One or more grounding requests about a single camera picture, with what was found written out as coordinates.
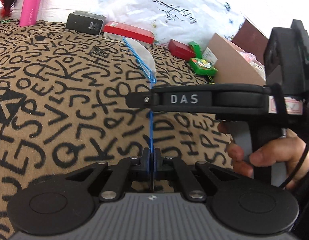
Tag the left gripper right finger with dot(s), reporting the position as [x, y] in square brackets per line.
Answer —
[157, 161]

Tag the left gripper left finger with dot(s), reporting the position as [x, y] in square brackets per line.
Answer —
[145, 162]

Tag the green printed box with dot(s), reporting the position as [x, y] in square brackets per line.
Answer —
[202, 67]

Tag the clear blue-edged zip bag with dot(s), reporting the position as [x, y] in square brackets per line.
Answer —
[147, 65]

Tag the pink bottle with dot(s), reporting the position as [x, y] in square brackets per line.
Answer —
[29, 12]

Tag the person's right hand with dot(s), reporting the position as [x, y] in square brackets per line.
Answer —
[288, 150]

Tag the cardboard storage box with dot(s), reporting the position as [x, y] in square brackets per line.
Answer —
[231, 63]

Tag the dark brown board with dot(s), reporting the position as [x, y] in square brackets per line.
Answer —
[251, 40]

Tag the upright green box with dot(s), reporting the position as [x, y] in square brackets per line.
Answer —
[196, 49]

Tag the small dark red box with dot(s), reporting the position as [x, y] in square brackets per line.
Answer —
[180, 50]

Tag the letter-patterned brown tablecloth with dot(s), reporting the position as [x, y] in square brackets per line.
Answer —
[70, 110]

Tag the white Beautiful Day plastic bag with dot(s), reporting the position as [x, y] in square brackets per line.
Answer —
[181, 20]

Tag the black box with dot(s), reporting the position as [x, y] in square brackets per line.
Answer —
[85, 22]

